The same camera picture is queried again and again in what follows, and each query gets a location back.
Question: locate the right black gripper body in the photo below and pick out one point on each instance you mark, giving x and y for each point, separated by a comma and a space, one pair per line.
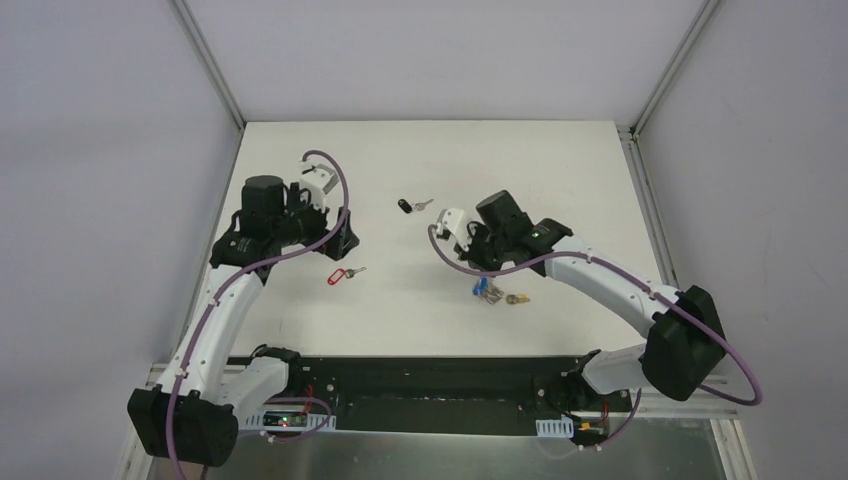
478, 249

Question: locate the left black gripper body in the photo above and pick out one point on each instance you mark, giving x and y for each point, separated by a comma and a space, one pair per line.
334, 232

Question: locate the keyring with keys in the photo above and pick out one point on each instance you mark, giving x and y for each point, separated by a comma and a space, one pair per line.
486, 290

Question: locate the black fob key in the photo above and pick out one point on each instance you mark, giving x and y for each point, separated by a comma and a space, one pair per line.
410, 207

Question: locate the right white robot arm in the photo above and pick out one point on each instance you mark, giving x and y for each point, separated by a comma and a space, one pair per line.
681, 331

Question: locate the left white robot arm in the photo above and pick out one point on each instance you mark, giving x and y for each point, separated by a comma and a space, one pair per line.
191, 414

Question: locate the red tag key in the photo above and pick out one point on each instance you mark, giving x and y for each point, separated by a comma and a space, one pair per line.
343, 274

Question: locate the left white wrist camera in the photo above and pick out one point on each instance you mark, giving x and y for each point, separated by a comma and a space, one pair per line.
315, 183

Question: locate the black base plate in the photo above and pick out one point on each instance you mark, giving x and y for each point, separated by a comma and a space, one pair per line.
500, 396

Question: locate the right white cable duct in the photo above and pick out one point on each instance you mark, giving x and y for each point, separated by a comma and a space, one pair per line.
562, 427

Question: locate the white cable duct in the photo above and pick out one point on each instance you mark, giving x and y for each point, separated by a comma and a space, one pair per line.
278, 422
562, 427

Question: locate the left white cable duct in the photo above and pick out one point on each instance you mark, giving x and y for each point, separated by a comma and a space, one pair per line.
278, 422

